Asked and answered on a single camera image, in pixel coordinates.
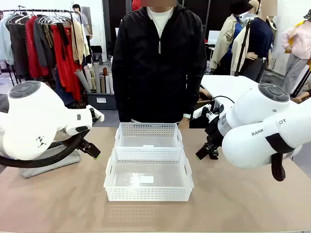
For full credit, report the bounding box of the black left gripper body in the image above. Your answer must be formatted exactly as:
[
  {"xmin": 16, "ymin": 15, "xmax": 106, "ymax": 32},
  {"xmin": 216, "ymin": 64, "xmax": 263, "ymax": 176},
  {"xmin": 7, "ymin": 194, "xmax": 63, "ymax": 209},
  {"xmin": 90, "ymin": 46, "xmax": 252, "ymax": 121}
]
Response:
[{"xmin": 77, "ymin": 138, "xmax": 94, "ymax": 152}]

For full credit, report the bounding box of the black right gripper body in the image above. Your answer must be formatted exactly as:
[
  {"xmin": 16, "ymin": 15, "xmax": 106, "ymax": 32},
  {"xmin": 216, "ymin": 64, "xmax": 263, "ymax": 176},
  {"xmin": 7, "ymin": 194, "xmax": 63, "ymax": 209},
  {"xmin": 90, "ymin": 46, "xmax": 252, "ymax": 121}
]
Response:
[{"xmin": 205, "ymin": 116, "xmax": 224, "ymax": 148}]

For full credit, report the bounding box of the grey zipper pouch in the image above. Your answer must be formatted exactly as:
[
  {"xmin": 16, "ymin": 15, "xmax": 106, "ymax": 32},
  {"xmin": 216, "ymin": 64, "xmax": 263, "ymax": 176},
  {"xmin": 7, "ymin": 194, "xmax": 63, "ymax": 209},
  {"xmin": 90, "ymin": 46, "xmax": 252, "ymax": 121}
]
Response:
[{"xmin": 19, "ymin": 143, "xmax": 81, "ymax": 179}]

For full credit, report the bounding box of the person's left forearm black sleeve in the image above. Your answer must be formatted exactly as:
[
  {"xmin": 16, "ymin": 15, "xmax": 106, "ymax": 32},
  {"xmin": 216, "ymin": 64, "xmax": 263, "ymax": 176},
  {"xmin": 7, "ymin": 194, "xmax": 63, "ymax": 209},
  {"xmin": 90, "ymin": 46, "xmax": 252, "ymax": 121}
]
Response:
[{"xmin": 181, "ymin": 70, "xmax": 207, "ymax": 117}]

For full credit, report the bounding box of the person's right forearm black sleeve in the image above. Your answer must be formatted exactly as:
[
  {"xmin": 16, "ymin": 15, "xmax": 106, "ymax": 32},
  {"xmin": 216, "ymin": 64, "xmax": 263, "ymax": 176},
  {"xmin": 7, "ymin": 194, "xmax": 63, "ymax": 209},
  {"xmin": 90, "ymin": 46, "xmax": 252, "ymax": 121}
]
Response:
[{"xmin": 112, "ymin": 70, "xmax": 133, "ymax": 123}]

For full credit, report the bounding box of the white power strip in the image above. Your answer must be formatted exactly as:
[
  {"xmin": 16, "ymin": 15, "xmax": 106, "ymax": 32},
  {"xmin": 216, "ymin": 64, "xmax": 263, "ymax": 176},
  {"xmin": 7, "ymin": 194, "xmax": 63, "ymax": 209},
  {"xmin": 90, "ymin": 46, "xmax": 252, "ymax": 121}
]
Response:
[{"xmin": 192, "ymin": 104, "xmax": 211, "ymax": 119}]

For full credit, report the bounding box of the grey storage bin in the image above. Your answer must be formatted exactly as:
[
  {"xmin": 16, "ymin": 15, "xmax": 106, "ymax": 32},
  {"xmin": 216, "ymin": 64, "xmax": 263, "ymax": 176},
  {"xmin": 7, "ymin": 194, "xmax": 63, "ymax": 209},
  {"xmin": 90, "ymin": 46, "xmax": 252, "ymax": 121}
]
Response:
[{"xmin": 86, "ymin": 92, "xmax": 117, "ymax": 111}]

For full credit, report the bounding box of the white background table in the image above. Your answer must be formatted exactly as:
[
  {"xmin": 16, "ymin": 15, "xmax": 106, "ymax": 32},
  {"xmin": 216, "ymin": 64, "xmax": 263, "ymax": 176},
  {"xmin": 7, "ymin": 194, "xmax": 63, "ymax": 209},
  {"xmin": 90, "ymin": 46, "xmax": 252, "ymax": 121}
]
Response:
[{"xmin": 200, "ymin": 74, "xmax": 262, "ymax": 105}]

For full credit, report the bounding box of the dark blue garment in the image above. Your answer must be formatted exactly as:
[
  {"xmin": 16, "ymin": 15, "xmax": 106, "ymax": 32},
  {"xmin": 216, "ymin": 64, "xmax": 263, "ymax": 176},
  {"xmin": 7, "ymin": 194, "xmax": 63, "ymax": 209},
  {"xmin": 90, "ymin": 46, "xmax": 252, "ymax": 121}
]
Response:
[{"xmin": 54, "ymin": 72, "xmax": 76, "ymax": 107}]

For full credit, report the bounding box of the white perforated plastic basket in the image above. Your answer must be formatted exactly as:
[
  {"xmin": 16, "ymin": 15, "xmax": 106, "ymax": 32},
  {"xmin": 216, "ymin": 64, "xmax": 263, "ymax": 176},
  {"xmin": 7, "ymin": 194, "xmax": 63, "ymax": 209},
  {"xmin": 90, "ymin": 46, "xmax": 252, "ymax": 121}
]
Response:
[
  {"xmin": 104, "ymin": 147, "xmax": 195, "ymax": 202},
  {"xmin": 114, "ymin": 122, "xmax": 184, "ymax": 149}
]

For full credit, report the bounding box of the cream paper roll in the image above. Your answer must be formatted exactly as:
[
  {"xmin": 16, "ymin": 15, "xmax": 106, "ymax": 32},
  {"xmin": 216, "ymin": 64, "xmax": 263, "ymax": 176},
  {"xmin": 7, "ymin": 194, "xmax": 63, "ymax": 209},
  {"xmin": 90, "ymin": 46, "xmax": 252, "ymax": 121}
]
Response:
[{"xmin": 84, "ymin": 64, "xmax": 95, "ymax": 92}]

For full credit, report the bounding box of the brown paper roll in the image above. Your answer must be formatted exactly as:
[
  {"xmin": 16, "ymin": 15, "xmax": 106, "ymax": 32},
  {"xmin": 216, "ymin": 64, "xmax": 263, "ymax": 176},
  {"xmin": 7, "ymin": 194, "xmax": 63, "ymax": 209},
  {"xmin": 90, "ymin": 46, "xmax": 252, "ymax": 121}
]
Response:
[{"xmin": 102, "ymin": 67, "xmax": 108, "ymax": 94}]

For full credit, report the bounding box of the tall grey paper roll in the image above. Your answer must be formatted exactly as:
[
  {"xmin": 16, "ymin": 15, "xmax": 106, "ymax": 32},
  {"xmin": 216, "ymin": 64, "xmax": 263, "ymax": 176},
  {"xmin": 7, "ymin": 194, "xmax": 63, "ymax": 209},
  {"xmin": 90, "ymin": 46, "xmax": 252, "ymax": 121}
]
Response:
[{"xmin": 93, "ymin": 61, "xmax": 102, "ymax": 94}]

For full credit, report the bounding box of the red dress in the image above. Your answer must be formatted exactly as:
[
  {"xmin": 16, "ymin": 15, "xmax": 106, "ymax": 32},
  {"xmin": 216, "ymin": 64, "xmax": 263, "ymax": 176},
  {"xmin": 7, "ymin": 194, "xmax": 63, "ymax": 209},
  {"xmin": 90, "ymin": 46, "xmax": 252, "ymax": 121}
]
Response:
[{"xmin": 50, "ymin": 24, "xmax": 83, "ymax": 101}]

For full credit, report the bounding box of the person torso black jacket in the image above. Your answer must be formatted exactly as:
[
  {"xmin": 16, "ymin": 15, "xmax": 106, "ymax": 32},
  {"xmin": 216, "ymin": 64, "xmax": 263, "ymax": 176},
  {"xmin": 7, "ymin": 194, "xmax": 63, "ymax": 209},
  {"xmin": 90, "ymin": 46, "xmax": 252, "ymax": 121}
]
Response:
[{"xmin": 111, "ymin": 3, "xmax": 207, "ymax": 123}]

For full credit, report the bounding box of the black tripod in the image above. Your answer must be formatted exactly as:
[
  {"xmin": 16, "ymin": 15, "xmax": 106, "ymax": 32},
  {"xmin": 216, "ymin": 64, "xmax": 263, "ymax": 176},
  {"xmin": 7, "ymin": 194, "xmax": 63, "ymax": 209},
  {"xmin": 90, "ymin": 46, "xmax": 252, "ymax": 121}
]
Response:
[{"xmin": 234, "ymin": 19, "xmax": 253, "ymax": 77}]

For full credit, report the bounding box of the mannequin beige trench coat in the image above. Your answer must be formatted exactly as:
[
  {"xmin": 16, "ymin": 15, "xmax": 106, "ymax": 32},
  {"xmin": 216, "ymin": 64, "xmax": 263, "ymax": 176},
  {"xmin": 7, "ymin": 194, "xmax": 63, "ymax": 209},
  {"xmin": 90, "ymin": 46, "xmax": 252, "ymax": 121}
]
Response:
[{"xmin": 210, "ymin": 0, "xmax": 253, "ymax": 75}]

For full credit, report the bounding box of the grey jacket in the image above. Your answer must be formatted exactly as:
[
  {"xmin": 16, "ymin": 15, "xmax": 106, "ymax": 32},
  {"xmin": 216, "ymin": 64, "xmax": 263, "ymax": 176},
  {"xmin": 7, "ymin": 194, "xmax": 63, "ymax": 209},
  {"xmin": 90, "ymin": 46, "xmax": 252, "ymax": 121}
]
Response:
[{"xmin": 0, "ymin": 93, "xmax": 10, "ymax": 114}]

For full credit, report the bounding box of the beige jacket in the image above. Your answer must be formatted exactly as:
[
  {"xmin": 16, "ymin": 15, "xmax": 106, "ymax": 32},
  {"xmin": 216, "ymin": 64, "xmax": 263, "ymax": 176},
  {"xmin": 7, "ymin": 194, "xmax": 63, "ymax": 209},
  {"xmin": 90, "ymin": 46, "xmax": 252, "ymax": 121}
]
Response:
[{"xmin": 71, "ymin": 20, "xmax": 91, "ymax": 65}]

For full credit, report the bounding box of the grey blazer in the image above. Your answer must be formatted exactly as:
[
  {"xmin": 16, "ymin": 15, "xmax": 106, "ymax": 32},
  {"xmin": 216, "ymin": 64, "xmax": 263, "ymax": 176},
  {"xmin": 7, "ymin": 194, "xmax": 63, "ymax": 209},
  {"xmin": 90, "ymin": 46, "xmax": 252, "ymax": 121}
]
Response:
[{"xmin": 33, "ymin": 17, "xmax": 57, "ymax": 69}]

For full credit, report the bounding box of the red coat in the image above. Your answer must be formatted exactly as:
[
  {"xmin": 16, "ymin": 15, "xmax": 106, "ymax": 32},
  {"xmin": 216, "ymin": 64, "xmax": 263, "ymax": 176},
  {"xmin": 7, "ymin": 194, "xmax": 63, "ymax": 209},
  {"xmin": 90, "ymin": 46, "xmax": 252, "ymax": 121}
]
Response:
[{"xmin": 25, "ymin": 16, "xmax": 51, "ymax": 79}]

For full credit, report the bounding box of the black scarf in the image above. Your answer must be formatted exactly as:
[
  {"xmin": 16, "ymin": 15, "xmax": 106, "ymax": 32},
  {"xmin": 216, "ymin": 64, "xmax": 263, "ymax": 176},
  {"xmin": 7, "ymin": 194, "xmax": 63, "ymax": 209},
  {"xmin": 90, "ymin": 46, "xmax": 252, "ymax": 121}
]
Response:
[{"xmin": 56, "ymin": 23, "xmax": 70, "ymax": 61}]

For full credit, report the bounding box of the mannequin pink hoodie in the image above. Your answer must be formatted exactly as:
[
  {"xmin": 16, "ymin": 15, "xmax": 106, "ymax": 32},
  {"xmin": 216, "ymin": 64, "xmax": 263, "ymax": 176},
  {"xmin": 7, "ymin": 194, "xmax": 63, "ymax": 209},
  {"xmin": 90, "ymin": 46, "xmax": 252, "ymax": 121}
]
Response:
[{"xmin": 281, "ymin": 9, "xmax": 311, "ymax": 96}]

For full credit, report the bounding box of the background person grey shirt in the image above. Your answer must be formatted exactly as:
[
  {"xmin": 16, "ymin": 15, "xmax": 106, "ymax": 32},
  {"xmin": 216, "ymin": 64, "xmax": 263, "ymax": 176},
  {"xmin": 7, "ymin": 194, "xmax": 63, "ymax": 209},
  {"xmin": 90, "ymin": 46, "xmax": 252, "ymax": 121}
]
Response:
[{"xmin": 72, "ymin": 4, "xmax": 93, "ymax": 61}]

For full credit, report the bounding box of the black bucket hat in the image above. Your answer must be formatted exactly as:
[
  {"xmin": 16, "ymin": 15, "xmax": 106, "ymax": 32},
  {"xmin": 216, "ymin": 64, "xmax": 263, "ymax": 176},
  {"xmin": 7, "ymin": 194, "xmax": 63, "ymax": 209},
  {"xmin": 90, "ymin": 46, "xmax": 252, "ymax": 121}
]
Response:
[{"xmin": 230, "ymin": 0, "xmax": 254, "ymax": 16}]

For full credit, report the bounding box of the light blue jacket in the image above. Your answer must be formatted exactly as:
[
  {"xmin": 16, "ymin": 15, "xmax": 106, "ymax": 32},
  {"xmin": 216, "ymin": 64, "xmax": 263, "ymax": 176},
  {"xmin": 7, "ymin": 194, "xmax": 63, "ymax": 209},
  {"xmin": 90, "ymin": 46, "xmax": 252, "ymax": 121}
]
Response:
[{"xmin": 0, "ymin": 13, "xmax": 15, "ymax": 66}]

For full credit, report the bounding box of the black clothes rack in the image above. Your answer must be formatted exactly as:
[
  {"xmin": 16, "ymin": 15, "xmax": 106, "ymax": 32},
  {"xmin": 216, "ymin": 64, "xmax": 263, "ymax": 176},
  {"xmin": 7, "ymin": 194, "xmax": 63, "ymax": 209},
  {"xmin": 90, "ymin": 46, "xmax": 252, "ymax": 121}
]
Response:
[{"xmin": 0, "ymin": 9, "xmax": 81, "ymax": 85}]

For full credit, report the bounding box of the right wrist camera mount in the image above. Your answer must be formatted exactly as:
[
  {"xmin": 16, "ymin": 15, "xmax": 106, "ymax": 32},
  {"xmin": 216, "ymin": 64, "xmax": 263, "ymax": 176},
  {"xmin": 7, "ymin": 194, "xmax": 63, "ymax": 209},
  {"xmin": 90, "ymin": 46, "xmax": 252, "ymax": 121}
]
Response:
[{"xmin": 201, "ymin": 103, "xmax": 225, "ymax": 120}]

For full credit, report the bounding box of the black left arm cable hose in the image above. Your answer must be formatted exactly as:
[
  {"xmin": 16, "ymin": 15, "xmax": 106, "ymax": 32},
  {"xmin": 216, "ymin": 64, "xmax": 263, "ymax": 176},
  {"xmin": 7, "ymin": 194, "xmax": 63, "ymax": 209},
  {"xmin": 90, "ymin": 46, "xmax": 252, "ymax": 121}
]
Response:
[{"xmin": 0, "ymin": 131, "xmax": 91, "ymax": 168}]

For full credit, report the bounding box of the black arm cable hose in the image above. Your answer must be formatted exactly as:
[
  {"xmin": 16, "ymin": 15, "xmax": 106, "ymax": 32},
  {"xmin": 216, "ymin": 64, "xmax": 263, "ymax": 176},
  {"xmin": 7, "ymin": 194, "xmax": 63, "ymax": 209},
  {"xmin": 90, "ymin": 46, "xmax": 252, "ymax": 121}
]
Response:
[
  {"xmin": 265, "ymin": 133, "xmax": 302, "ymax": 182},
  {"xmin": 0, "ymin": 131, "xmax": 91, "ymax": 168}
]

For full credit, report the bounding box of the black camera cable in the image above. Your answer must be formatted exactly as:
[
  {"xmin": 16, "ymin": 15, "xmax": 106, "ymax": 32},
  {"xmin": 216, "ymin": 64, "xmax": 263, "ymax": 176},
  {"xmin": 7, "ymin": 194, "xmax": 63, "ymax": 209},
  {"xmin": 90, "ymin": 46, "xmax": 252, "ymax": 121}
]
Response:
[{"xmin": 210, "ymin": 96, "xmax": 235, "ymax": 106}]

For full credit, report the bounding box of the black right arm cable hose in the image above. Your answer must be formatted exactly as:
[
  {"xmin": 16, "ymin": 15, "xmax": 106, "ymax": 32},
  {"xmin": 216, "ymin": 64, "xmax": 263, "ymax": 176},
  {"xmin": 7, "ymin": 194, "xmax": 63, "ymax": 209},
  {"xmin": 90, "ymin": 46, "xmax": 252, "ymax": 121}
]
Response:
[{"xmin": 265, "ymin": 133, "xmax": 302, "ymax": 182}]

